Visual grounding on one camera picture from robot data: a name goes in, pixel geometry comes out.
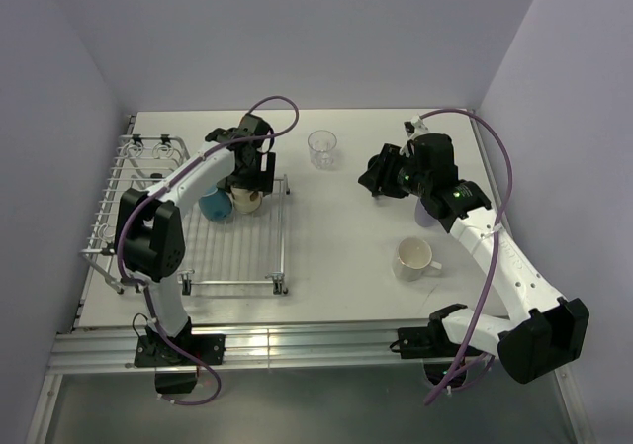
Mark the lavender plastic cup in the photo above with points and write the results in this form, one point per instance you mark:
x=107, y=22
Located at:
x=422, y=217

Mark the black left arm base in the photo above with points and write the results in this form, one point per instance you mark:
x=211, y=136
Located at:
x=176, y=374

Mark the cream tumbler with brown band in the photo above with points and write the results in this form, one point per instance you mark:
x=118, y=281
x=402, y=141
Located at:
x=245, y=201

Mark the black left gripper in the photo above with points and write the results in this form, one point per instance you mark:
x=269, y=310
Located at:
x=262, y=180

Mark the white wire dish rack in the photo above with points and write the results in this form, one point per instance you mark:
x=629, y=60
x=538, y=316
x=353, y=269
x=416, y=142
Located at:
x=237, y=257

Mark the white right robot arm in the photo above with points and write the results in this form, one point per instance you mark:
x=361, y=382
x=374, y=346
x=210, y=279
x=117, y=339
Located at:
x=542, y=331

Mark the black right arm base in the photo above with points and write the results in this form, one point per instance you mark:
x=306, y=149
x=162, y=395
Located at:
x=429, y=344

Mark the white ceramic mug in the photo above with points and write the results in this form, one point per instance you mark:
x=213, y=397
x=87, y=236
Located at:
x=413, y=258

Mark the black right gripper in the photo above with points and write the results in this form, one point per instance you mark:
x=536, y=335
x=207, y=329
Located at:
x=377, y=179

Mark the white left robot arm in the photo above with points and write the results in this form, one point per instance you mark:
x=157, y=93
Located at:
x=150, y=243

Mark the aluminium rail frame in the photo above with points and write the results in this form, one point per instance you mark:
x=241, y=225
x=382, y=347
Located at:
x=313, y=365

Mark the blue floral mug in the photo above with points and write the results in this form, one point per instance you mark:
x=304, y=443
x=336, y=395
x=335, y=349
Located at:
x=215, y=205

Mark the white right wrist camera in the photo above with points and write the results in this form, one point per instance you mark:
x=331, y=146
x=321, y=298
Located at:
x=415, y=127

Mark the clear glass tumbler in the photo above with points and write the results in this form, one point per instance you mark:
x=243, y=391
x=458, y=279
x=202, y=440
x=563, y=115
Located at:
x=322, y=144

